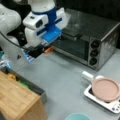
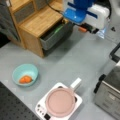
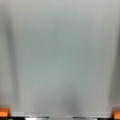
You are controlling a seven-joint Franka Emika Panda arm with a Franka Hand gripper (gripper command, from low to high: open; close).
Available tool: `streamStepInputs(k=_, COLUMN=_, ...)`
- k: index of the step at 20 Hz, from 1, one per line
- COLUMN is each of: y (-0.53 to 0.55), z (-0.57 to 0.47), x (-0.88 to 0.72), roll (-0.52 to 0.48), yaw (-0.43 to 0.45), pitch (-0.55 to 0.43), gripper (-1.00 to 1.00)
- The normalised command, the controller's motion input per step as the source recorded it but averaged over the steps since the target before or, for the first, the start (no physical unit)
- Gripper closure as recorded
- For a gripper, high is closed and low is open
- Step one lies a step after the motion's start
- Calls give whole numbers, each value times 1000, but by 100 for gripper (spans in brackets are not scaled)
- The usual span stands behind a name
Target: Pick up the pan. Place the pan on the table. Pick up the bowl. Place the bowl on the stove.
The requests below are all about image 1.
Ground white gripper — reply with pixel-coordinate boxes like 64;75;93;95
23;8;69;47

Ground pink pan with white handle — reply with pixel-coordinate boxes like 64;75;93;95
81;70;120;102

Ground teal bowl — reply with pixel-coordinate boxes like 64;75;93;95
65;113;90;120

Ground orange small object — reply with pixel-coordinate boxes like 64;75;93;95
45;47;53;54

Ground silver toaster oven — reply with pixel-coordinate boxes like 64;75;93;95
53;9;120;70

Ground grey metal bin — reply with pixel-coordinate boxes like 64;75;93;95
16;77;47;104

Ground green and yellow toys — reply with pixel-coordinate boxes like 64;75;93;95
7;73;29;89

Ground wooden cutting board box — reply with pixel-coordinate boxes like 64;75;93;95
0;71;47;120

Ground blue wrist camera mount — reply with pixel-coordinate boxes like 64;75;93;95
42;26;61;44

